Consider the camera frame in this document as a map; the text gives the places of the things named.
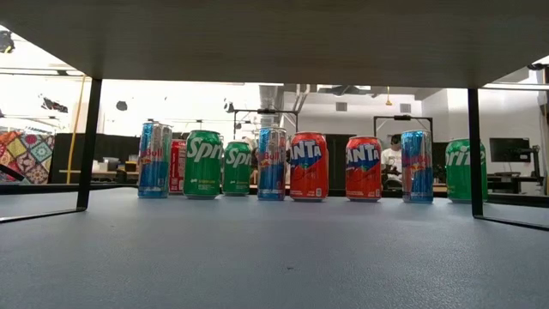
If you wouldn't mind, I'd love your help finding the blue silver Red Bull can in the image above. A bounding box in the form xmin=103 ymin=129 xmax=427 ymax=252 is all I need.
xmin=137 ymin=121 xmax=173 ymax=199
xmin=256 ymin=126 xmax=288 ymax=202
xmin=400 ymin=130 xmax=434 ymax=204

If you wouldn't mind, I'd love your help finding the orange Fanta can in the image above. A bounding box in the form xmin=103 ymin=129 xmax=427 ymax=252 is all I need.
xmin=345 ymin=136 xmax=383 ymax=203
xmin=289 ymin=131 xmax=330 ymax=203

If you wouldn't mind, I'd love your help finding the red Coca-Cola can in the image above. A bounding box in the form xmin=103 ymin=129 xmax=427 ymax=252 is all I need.
xmin=168 ymin=138 xmax=188 ymax=195

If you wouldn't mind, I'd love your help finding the green Sprite can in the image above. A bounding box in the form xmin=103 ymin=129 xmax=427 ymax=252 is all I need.
xmin=221 ymin=141 xmax=253 ymax=197
xmin=183 ymin=130 xmax=224 ymax=201
xmin=444 ymin=137 xmax=489 ymax=203

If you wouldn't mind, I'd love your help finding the black door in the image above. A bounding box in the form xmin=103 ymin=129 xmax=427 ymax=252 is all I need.
xmin=329 ymin=133 xmax=347 ymax=191

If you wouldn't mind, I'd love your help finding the blue table mat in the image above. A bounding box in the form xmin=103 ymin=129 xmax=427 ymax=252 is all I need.
xmin=0 ymin=187 xmax=549 ymax=309

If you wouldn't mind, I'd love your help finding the wooden board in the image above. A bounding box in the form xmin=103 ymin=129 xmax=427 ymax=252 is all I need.
xmin=0 ymin=0 xmax=549 ymax=233

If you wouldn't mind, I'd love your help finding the person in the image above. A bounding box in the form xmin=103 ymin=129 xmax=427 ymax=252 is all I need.
xmin=381 ymin=133 xmax=404 ymax=190

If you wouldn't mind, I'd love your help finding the black computer monitor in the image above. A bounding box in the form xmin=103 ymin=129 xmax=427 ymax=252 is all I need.
xmin=489 ymin=136 xmax=532 ymax=163

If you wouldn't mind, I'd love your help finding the colourful patchwork quilt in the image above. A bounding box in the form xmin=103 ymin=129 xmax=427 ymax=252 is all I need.
xmin=0 ymin=130 xmax=56 ymax=185

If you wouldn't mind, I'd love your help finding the dark office desk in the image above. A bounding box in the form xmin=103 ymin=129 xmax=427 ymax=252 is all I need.
xmin=486 ymin=171 xmax=546 ymax=195

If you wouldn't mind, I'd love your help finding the black camera gantry frame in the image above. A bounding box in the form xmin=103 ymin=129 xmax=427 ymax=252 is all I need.
xmin=232 ymin=108 xmax=300 ymax=142
xmin=372 ymin=114 xmax=434 ymax=138

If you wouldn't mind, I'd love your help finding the silver ventilation duct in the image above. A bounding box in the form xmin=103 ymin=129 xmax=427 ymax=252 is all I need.
xmin=258 ymin=84 xmax=285 ymax=129

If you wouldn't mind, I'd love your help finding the black partition wall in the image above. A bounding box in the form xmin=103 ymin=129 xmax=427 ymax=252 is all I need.
xmin=49 ymin=132 xmax=141 ymax=185

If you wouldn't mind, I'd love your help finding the yellow hanging cable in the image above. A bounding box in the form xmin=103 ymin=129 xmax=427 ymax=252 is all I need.
xmin=65 ymin=76 xmax=87 ymax=185

